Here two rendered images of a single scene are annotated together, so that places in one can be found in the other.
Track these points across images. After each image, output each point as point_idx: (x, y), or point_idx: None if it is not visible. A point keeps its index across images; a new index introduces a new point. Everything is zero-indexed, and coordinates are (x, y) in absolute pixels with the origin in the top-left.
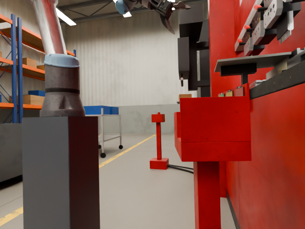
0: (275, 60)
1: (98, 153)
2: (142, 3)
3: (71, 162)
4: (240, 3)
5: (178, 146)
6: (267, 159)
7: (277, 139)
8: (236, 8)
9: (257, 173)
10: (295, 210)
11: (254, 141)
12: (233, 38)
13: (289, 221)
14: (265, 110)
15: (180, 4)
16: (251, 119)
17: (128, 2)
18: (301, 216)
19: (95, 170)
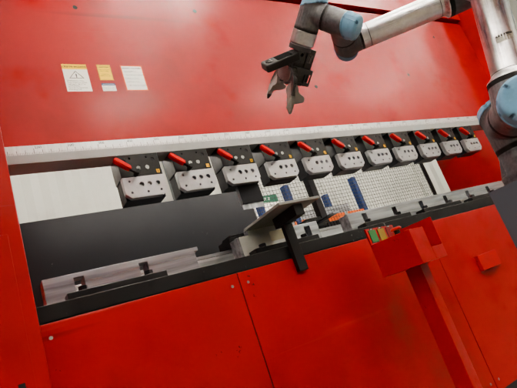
0: (273, 223)
1: (515, 245)
2: (314, 37)
3: None
4: (76, 89)
5: (438, 250)
6: (362, 297)
7: (369, 273)
8: (26, 76)
9: (348, 329)
10: (399, 305)
11: (332, 297)
12: None
13: (398, 319)
14: (345, 257)
15: (280, 86)
16: (316, 275)
17: (351, 41)
18: (404, 303)
19: None
